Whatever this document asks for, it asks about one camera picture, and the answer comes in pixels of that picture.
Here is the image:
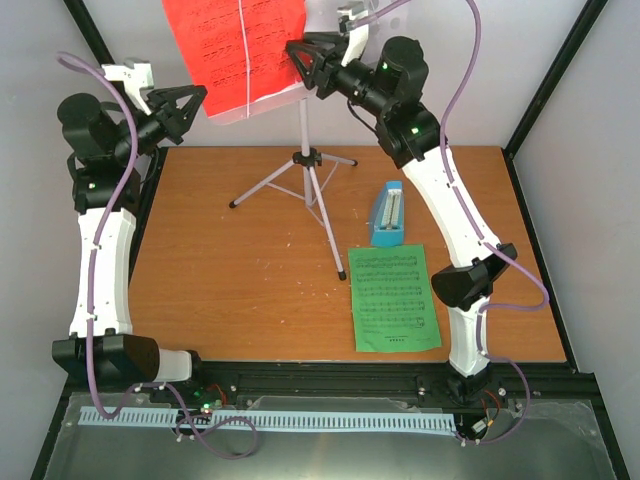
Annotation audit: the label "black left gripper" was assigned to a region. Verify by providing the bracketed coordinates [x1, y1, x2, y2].
[112, 83, 207, 162]

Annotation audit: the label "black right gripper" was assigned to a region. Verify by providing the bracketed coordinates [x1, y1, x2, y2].
[284, 34, 391, 120]

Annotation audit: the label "red sheet music page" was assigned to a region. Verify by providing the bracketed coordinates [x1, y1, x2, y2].
[162, 1, 306, 117]

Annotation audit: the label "white music stand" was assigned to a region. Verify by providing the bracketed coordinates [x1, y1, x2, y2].
[204, 0, 401, 280]

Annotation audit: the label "blue metronome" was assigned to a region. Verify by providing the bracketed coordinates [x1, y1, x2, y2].
[368, 181, 405, 247]

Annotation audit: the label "green sheet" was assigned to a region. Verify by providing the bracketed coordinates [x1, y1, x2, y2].
[348, 245, 442, 353]

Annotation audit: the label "clear plastic metronome cover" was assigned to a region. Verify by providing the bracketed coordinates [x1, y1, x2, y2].
[379, 188, 403, 230]

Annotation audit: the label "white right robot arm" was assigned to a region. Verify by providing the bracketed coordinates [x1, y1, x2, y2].
[285, 32, 517, 399]

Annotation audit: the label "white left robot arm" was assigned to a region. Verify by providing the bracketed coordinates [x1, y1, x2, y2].
[52, 85, 208, 403]

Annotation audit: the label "small green led circuit board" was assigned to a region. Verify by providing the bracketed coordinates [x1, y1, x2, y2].
[196, 399, 227, 416]

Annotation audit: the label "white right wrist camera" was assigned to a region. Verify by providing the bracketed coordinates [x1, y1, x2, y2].
[337, 1, 369, 67]

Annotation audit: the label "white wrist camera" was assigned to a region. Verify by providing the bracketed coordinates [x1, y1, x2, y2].
[101, 58, 155, 116]
[337, 1, 369, 67]

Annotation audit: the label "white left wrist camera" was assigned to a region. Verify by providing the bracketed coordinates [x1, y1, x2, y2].
[101, 58, 155, 116]

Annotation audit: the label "black right frame post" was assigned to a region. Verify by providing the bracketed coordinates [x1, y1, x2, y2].
[503, 0, 610, 156]

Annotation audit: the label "black aluminium front rail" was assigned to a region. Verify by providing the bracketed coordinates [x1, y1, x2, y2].
[64, 358, 601, 426]

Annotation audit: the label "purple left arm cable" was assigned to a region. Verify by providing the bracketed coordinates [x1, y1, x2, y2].
[55, 51, 259, 459]

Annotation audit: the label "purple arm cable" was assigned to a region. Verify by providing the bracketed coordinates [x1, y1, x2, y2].
[55, 51, 259, 459]
[357, 0, 551, 447]

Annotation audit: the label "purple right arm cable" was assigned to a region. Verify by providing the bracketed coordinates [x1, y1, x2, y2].
[357, 0, 551, 447]

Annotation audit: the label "light blue slotted cable duct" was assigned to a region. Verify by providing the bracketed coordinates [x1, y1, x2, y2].
[77, 406, 456, 436]

